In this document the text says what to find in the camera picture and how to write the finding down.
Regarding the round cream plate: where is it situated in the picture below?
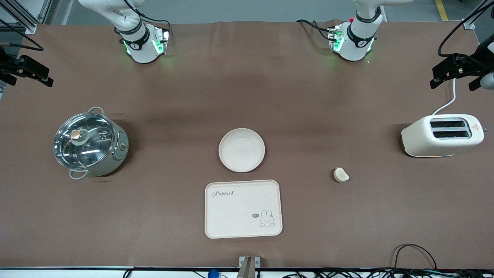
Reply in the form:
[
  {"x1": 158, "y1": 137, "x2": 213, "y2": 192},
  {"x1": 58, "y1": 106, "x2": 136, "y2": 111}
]
[{"x1": 218, "y1": 128, "x2": 266, "y2": 173}]

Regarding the cream rabbit print tray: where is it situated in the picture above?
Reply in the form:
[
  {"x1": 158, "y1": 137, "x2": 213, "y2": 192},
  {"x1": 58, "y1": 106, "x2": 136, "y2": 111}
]
[{"x1": 204, "y1": 180, "x2": 283, "y2": 239}]

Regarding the cream two-slot toaster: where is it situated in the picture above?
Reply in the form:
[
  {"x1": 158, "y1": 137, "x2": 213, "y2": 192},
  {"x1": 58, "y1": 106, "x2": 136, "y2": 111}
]
[{"x1": 401, "y1": 114, "x2": 487, "y2": 158}]

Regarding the glass pot lid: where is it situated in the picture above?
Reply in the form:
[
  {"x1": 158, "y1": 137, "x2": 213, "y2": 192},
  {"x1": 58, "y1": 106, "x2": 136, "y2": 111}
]
[{"x1": 53, "y1": 112, "x2": 116, "y2": 170}]

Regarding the steel electric cooking pot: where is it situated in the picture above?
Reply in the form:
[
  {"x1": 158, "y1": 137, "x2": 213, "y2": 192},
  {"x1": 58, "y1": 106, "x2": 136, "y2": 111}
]
[{"x1": 54, "y1": 107, "x2": 130, "y2": 180}]

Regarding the brown table mat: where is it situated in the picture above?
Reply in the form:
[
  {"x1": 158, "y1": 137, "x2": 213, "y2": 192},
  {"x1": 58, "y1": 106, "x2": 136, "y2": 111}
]
[{"x1": 0, "y1": 19, "x2": 494, "y2": 270}]

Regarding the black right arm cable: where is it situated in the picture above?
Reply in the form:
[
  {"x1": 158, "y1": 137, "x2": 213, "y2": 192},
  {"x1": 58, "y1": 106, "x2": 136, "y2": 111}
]
[{"x1": 0, "y1": 19, "x2": 44, "y2": 52}]

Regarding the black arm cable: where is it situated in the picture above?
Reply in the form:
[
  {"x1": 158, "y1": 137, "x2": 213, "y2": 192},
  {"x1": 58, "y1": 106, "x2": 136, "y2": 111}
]
[
  {"x1": 0, "y1": 19, "x2": 44, "y2": 52},
  {"x1": 438, "y1": 0, "x2": 494, "y2": 58}
]

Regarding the white toaster power cable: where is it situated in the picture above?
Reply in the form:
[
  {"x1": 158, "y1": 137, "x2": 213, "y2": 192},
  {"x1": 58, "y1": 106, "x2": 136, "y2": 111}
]
[{"x1": 431, "y1": 77, "x2": 457, "y2": 115}]

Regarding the aluminium frame profile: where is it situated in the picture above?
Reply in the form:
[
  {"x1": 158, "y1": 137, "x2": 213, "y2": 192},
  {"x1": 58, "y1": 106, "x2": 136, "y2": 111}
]
[
  {"x1": 461, "y1": 0, "x2": 494, "y2": 30},
  {"x1": 0, "y1": 0, "x2": 54, "y2": 35}
]

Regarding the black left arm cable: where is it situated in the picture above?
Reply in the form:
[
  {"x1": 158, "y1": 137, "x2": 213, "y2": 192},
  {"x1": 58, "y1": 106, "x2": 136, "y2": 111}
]
[{"x1": 438, "y1": 0, "x2": 494, "y2": 58}]

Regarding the black right base cable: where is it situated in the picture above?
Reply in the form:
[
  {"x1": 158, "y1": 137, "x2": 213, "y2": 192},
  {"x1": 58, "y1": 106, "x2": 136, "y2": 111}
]
[{"x1": 137, "y1": 13, "x2": 171, "y2": 39}]

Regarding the black base cable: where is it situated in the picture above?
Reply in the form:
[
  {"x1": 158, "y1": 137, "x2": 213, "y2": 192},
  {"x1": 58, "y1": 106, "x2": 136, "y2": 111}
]
[
  {"x1": 296, "y1": 19, "x2": 337, "y2": 41},
  {"x1": 137, "y1": 13, "x2": 171, "y2": 39}
]

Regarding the black left base cable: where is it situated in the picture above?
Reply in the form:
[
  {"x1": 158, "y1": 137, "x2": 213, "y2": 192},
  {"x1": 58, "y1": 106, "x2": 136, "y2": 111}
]
[{"x1": 296, "y1": 19, "x2": 337, "y2": 41}]

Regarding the black looped cable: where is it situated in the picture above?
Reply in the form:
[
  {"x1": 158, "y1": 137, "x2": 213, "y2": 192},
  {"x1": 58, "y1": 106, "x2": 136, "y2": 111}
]
[{"x1": 393, "y1": 244, "x2": 437, "y2": 271}]

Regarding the black cable bundle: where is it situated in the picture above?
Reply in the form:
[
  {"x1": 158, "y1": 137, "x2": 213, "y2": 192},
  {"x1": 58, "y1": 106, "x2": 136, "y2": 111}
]
[{"x1": 282, "y1": 268, "x2": 494, "y2": 278}]

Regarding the grey metal camera bracket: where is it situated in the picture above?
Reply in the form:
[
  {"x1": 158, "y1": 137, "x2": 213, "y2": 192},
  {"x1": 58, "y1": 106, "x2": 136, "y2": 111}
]
[{"x1": 236, "y1": 256, "x2": 261, "y2": 278}]

